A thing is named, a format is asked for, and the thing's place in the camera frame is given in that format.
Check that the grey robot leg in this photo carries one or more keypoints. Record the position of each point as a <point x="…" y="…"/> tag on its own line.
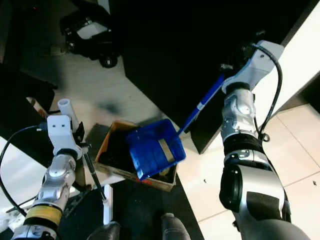
<point x="105" y="232"/>
<point x="175" y="230"/>

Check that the black floor mat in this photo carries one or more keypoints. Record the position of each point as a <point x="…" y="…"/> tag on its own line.
<point x="140" y="215"/>

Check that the clear plastic package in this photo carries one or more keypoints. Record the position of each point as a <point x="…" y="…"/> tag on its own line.
<point x="12" y="220"/>

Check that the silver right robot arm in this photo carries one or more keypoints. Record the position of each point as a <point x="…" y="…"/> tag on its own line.
<point x="240" y="115"/>

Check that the grey right robot leg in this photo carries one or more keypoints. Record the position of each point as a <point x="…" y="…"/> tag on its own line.
<point x="175" y="230"/>

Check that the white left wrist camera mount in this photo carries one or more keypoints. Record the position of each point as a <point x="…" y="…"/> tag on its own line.
<point x="62" y="132"/>

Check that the brown cardboard box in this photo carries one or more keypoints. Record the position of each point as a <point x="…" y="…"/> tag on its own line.
<point x="130" y="177"/>

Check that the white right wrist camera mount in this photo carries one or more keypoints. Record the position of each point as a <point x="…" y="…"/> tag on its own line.
<point x="260" y="62"/>

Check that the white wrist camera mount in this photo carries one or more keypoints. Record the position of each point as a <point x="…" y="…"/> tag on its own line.
<point x="62" y="132"/>
<point x="260" y="62"/>

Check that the blue plastic dustpan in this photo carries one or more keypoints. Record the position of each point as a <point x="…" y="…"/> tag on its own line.
<point x="145" y="150"/>

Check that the black wheeled machine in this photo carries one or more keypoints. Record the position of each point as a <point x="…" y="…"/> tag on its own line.
<point x="90" y="42"/>

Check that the black cabinet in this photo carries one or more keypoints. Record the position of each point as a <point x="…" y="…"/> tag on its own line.
<point x="170" y="50"/>

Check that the grey left robot leg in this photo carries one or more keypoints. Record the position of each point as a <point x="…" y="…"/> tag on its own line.
<point x="105" y="232"/>

